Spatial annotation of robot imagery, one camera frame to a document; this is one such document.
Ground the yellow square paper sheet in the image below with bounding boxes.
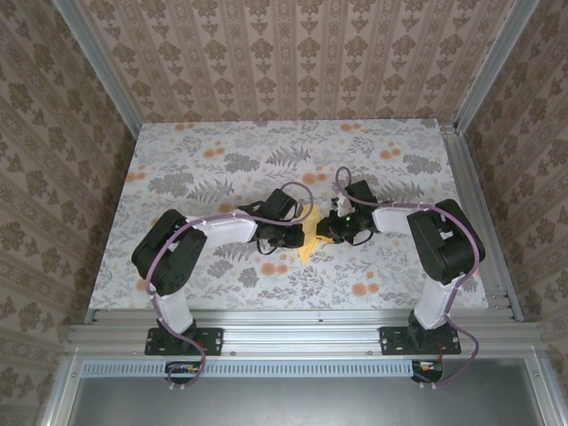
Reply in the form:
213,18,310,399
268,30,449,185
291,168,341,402
296,204,336,266

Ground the floral table cover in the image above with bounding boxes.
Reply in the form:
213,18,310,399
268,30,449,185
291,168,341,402
88,118,489,312

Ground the black circuit board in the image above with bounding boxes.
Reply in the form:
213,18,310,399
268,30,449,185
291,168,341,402
164,360,206,386
410,358,446,383

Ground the grey metal panel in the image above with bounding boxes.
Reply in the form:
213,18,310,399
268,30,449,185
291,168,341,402
39,354,563,426

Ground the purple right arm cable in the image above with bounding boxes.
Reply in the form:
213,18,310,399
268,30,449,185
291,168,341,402
335,166,487,391

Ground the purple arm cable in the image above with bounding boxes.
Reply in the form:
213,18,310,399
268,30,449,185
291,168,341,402
146,181,315,391
335,166,487,391

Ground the aluminium side rail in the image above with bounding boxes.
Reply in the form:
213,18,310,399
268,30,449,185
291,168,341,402
438,123,525,321

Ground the aluminium frame rail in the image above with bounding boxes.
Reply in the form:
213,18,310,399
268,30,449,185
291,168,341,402
66,308,547,356

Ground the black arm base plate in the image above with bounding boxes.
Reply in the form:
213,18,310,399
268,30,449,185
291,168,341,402
145,327,224,356
380,326,462,356

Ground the grey slotted cable duct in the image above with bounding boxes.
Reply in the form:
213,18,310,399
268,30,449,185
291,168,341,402
82,359,414,376

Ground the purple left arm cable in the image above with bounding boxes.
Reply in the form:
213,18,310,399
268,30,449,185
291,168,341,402
146,181,315,391

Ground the aluminium frame post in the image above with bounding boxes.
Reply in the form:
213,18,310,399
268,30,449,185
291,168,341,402
453,0,545,134
52,0,144,137

